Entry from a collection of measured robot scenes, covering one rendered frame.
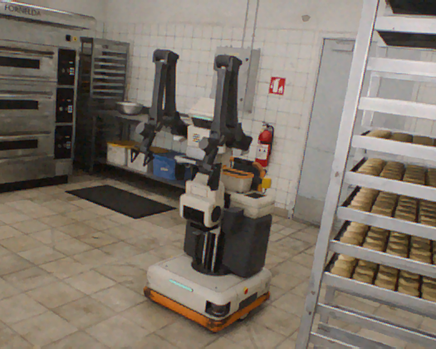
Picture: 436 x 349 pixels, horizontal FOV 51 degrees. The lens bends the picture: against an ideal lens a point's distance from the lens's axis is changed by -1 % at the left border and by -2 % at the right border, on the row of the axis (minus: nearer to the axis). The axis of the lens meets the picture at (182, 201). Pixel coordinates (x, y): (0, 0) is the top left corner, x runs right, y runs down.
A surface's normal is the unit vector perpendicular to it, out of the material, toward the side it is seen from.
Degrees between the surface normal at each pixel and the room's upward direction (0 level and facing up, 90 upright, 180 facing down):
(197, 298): 90
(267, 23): 90
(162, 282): 90
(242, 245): 90
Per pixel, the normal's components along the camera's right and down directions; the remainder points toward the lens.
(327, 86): -0.63, 0.15
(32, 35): 0.77, 0.25
